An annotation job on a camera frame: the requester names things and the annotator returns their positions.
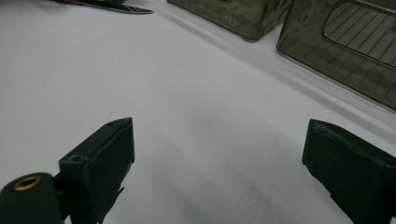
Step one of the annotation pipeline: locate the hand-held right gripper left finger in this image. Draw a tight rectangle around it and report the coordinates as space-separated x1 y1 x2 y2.
58 117 135 224

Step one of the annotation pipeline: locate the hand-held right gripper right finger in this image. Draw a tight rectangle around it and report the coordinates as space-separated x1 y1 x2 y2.
302 119 396 224

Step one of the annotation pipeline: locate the smoky transparent plastic bin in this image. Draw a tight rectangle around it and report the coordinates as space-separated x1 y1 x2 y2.
166 0 293 42
276 0 396 112

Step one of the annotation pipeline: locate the wooden-handled table knife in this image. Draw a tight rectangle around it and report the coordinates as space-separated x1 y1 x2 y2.
50 0 155 15

